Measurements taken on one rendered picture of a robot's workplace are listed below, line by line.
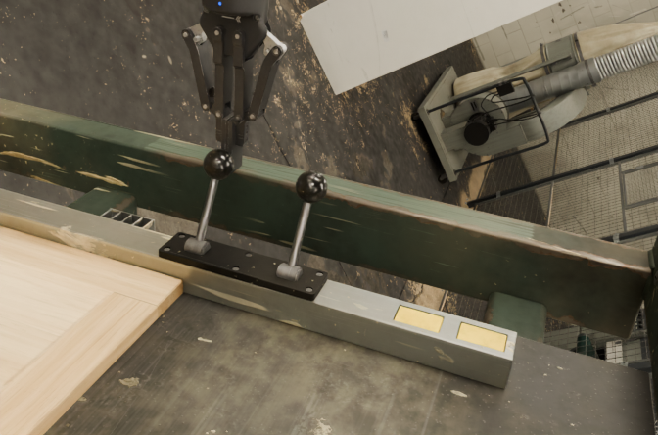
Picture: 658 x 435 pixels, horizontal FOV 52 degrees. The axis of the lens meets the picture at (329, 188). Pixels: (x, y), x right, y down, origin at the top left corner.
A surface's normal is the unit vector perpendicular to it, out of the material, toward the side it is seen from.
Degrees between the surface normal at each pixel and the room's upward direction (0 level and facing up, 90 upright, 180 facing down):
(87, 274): 57
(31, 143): 90
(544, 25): 90
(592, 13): 90
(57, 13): 0
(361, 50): 90
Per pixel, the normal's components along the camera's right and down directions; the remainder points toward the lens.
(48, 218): 0.09, -0.89
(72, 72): 0.84, -0.29
